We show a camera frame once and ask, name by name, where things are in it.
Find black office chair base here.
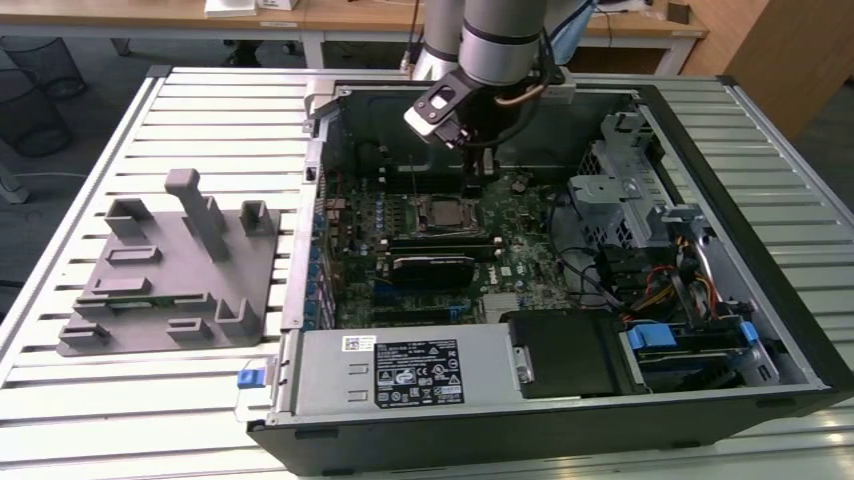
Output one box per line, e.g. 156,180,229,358
223,39,300,69

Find silver metal drive cage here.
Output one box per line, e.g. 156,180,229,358
564,110,702,251

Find black wire bundle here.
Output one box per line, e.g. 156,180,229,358
550,192,648,314

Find silver metal support bar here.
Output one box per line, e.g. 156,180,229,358
659,204,755,326

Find wooden cabinet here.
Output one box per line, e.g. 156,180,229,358
723,0,854,139

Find green motherboard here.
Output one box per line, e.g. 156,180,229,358
317,167,606,331

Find black RAM slot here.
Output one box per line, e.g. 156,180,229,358
387,246,500,259
385,236,500,249
379,167,486,180
379,177,486,194

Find grey parts rack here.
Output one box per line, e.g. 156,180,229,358
56,168,285,357

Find metal socket cover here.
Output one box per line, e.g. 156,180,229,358
416,195,486,235

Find grey metal stand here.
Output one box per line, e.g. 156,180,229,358
0,142,32,204

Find black plastic shroud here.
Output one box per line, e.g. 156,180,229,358
498,308,646,400

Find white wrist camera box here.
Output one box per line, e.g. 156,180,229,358
401,81,470,149

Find silver disk bay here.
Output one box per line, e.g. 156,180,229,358
616,319,786,396

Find blue disk carrier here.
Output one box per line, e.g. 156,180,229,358
626,323,680,354

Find small black graphics card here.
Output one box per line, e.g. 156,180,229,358
389,254,480,290

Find wooden desk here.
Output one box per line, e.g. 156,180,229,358
0,0,710,76

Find black mesh waste bin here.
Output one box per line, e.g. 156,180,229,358
0,69,72,157
4,37,89,99

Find grey power supply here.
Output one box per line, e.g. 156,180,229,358
285,323,528,419

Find CPU socket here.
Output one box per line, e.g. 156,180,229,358
413,193,487,237

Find green RAM stick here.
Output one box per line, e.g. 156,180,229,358
109,295,205,307

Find red yellow wire bundle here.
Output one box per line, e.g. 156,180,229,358
623,239,726,324

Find silver CPU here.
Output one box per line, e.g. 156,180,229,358
431,200,476,226

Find small silver heatsink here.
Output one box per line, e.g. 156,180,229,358
483,293,522,321

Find black open PC case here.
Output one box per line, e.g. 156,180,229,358
233,77,854,477

